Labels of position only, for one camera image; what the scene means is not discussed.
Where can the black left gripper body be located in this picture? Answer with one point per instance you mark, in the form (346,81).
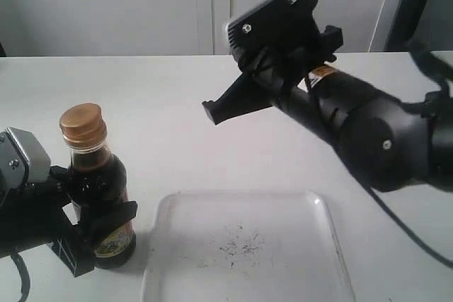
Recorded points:
(46,223)

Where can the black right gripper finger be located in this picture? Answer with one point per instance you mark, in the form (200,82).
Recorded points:
(248,93)

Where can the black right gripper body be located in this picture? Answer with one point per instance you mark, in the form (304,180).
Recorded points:
(274,68)

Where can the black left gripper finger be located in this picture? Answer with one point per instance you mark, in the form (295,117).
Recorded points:
(60,178)
(97,223)

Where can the dark soy sauce bottle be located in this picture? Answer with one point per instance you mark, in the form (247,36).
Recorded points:
(97,180)

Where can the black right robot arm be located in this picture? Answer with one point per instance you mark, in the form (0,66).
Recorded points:
(384,143)

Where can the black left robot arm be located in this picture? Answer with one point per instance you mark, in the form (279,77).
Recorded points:
(13,223)

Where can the white square plastic tray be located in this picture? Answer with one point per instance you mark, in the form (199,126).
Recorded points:
(245,246)

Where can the white cabinet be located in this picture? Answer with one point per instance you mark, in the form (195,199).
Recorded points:
(164,27)

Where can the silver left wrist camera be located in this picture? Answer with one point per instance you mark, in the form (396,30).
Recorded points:
(23,161)

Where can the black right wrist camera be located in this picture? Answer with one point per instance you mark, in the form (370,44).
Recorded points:
(283,24)

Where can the black vertical post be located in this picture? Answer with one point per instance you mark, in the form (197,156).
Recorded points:
(405,22)

